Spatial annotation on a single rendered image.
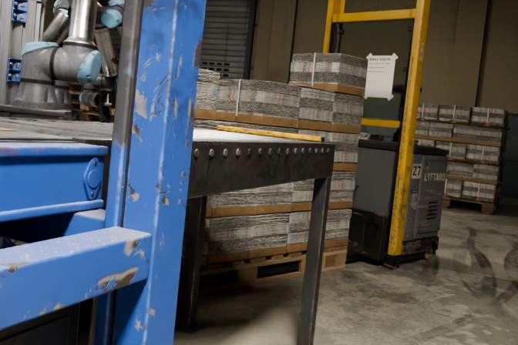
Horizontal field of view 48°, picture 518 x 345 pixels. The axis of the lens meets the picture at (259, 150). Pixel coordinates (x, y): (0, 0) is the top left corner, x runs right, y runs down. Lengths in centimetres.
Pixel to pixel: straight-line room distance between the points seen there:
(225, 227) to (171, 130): 213
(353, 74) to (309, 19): 650
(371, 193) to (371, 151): 29
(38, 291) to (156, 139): 24
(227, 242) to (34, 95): 124
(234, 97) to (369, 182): 136
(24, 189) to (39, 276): 20
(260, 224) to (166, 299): 225
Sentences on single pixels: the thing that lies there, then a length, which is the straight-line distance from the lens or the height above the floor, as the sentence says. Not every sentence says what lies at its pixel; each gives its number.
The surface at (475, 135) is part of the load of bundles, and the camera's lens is 762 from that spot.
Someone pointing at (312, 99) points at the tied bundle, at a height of 100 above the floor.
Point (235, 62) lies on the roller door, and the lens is 1035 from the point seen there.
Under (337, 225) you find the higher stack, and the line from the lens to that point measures 357.
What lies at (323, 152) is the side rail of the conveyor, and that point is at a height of 77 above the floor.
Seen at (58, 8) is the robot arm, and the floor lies 128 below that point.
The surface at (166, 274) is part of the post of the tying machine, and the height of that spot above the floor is 64.
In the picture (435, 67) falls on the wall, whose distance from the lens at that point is 939.
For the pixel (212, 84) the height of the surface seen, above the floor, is 100.
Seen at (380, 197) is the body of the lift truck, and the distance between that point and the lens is 401.
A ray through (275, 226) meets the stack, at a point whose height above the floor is 30.
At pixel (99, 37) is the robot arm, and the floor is 118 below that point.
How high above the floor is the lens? 86
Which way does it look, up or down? 3 degrees down
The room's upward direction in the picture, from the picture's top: 6 degrees clockwise
